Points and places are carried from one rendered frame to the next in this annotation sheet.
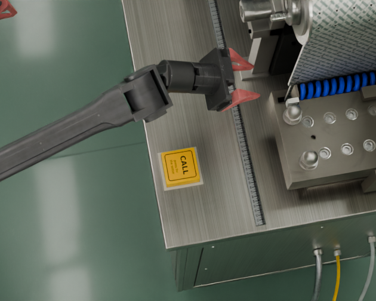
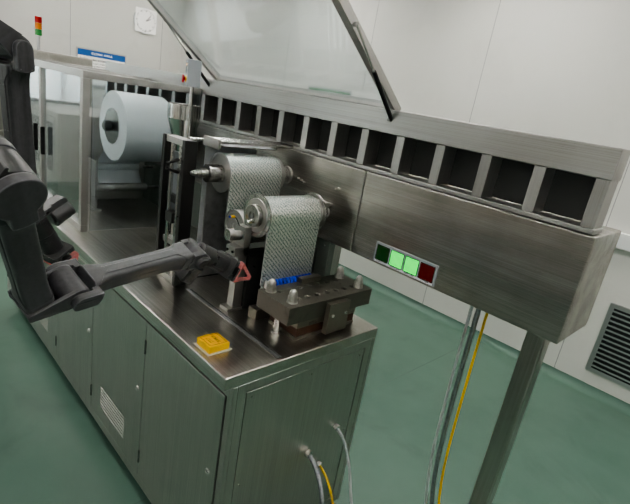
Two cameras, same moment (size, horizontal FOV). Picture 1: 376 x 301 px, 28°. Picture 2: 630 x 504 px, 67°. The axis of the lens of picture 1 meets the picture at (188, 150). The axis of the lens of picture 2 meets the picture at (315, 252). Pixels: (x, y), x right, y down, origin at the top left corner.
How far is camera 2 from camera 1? 117 cm
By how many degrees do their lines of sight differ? 58
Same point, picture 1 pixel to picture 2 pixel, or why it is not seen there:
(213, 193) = (240, 351)
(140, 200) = not seen: outside the picture
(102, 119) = (176, 252)
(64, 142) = (156, 260)
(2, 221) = not seen: outside the picture
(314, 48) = (272, 238)
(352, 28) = (287, 220)
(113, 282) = not seen: outside the picture
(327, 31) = (277, 220)
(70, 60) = (49, 473)
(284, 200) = (285, 346)
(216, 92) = (229, 265)
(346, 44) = (285, 238)
